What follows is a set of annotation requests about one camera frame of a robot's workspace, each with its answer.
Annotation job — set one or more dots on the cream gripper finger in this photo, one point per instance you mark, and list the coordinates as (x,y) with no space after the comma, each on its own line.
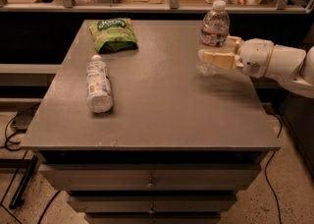
(226,61)
(233,44)

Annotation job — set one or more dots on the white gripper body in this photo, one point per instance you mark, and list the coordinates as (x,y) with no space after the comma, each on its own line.
(256,57)

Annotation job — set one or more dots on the clear plastic water bottle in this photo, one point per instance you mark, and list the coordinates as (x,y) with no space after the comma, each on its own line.
(215,27)

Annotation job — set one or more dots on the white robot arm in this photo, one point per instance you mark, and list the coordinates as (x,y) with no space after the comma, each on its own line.
(292,68)

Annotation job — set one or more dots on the white labelled plastic bottle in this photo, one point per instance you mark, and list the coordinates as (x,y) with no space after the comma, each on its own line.
(98,88)

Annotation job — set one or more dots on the green snack bag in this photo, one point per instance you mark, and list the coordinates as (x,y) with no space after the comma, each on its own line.
(113,35)

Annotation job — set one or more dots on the grey drawer cabinet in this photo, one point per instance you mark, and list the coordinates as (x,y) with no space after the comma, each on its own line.
(201,139)

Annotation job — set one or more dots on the top drawer metal knob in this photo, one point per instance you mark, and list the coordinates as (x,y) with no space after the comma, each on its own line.
(151,184)

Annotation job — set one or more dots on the drawer metal knob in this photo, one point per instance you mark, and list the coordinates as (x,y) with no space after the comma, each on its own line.
(151,184)
(151,210)

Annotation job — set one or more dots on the black stand leg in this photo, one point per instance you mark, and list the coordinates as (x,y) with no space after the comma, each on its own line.
(28,165)

